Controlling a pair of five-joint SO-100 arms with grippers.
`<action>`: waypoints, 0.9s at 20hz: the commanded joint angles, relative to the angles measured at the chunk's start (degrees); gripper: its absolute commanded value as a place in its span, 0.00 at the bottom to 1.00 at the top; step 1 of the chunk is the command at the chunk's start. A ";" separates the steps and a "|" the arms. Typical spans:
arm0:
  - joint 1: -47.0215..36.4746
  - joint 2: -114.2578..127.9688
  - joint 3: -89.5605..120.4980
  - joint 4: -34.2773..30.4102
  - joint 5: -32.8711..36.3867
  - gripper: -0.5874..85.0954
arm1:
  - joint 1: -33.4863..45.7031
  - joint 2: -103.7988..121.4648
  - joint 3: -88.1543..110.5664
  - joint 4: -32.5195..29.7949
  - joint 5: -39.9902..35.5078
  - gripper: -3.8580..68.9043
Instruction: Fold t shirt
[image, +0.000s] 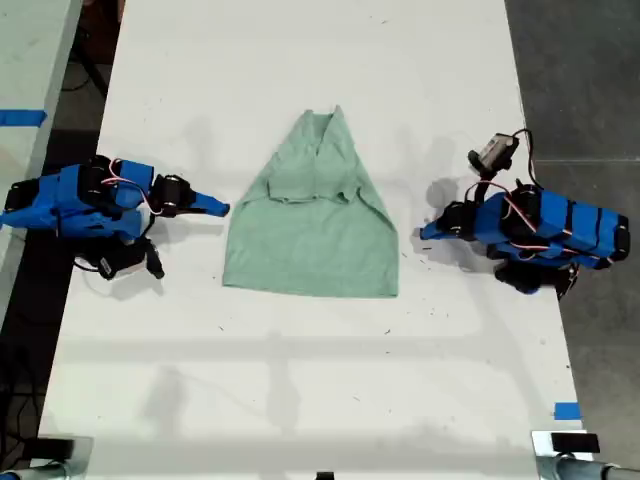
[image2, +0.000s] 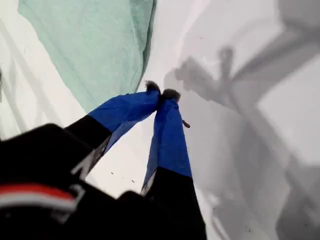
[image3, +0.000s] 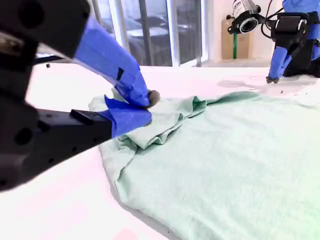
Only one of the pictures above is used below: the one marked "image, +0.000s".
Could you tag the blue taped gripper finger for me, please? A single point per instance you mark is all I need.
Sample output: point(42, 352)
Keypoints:
point(210, 201)
point(212, 210)
point(436, 234)
point(436, 225)

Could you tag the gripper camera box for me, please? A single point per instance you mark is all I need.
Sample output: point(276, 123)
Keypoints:
point(495, 150)
point(122, 262)

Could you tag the grey metal pipe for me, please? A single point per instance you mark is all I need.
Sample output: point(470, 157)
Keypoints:
point(45, 472)
point(585, 470)

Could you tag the pale green T-shirt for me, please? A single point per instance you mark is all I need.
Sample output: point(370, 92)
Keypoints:
point(310, 245)

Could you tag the pale side table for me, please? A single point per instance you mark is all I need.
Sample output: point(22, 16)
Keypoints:
point(30, 55)

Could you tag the long blue tape strip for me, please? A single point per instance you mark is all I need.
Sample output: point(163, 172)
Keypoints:
point(22, 117)

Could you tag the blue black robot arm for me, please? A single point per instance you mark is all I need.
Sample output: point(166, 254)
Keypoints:
point(65, 200)
point(565, 227)

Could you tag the short blue tape patch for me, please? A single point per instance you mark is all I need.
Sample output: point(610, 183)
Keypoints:
point(567, 411)

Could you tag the small black box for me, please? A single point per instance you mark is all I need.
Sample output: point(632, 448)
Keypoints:
point(575, 443)
point(55, 448)

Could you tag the camera black stalk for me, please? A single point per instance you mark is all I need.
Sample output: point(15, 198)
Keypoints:
point(484, 184)

